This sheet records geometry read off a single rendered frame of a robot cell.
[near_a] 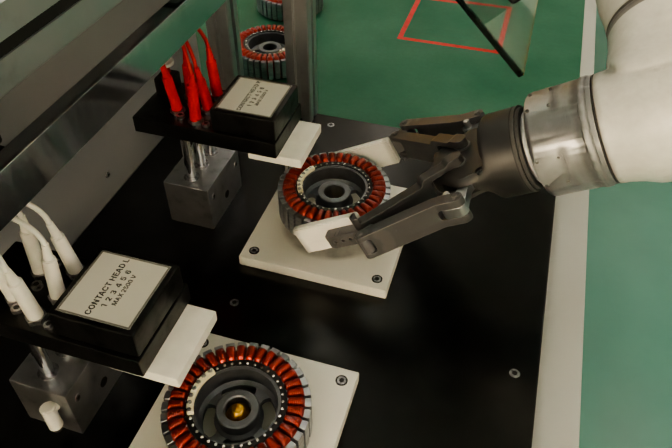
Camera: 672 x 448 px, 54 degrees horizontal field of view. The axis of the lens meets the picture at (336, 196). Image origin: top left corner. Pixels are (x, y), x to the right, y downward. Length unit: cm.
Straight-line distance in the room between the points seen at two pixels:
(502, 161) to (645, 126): 11
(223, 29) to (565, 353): 52
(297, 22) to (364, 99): 19
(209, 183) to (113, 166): 13
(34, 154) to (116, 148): 37
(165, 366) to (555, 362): 35
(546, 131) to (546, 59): 54
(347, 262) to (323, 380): 13
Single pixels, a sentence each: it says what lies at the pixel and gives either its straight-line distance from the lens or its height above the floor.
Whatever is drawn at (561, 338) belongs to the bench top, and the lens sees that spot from 67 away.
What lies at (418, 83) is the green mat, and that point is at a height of 75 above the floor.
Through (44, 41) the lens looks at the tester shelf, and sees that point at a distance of 41.
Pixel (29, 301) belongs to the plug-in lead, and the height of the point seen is 92.
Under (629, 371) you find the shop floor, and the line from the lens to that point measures 165.
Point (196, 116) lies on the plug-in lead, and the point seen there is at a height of 91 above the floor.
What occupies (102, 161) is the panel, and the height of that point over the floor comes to 82.
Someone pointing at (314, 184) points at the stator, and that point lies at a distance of 69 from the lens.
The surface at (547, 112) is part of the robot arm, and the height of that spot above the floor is 97.
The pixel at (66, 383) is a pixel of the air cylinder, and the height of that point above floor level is 82.
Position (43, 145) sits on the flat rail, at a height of 103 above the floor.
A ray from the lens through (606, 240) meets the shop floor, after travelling 191.
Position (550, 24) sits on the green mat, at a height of 75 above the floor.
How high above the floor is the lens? 126
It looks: 42 degrees down
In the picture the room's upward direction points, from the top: straight up
